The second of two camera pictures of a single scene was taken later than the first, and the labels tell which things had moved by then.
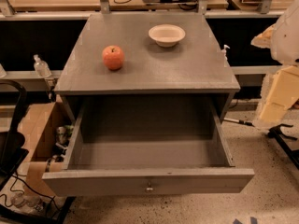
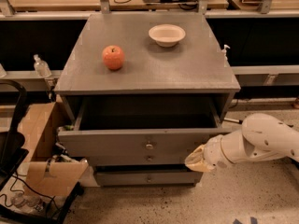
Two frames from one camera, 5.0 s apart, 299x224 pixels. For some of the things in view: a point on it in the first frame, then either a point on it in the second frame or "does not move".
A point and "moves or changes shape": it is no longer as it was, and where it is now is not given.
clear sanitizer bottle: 41,67 does not move
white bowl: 166,35 does not move
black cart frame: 12,147 does not move
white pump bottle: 225,59 does not move
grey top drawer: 139,147 moves or changes shape
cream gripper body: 287,39 -> 214,152
